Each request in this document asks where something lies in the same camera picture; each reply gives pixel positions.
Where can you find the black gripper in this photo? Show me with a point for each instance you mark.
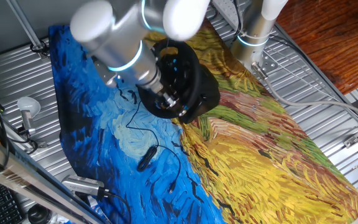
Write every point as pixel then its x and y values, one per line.
pixel 162 95

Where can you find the black racing steering wheel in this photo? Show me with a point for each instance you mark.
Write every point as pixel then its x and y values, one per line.
pixel 191 62

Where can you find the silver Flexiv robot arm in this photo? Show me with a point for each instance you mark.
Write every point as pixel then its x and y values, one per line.
pixel 120 40

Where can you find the painted wheat field mat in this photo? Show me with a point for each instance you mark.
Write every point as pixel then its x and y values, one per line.
pixel 259 171

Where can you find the white power strip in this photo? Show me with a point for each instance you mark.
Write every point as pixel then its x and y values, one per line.
pixel 227 9

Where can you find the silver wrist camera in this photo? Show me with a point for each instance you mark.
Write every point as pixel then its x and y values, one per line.
pixel 107 77

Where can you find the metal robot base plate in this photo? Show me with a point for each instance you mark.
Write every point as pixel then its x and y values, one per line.
pixel 270 63

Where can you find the silver depth camera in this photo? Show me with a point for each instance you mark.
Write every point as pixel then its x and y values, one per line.
pixel 82 185

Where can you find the aluminium frame beam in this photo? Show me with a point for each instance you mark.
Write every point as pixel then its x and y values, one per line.
pixel 26 183

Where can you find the aluminium frame pole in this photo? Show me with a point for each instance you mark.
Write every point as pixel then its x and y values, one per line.
pixel 23 21

